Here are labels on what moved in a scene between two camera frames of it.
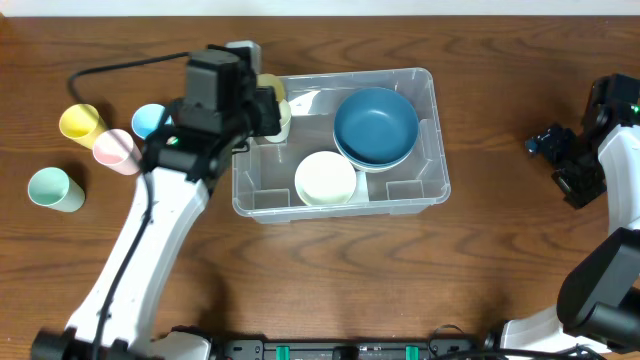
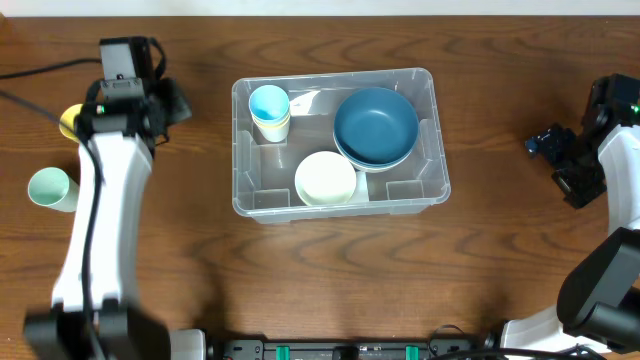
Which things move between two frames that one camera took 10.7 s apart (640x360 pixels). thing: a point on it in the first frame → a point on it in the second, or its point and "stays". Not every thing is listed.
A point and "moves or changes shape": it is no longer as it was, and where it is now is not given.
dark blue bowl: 376,148 stays
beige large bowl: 373,169 stays
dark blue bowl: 375,128 stays
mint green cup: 53,187 stays
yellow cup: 271,80 moves or changes shape
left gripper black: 267,111 → 176,103
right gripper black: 570,167 stays
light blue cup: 145,119 moves or changes shape
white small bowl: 325,179 stays
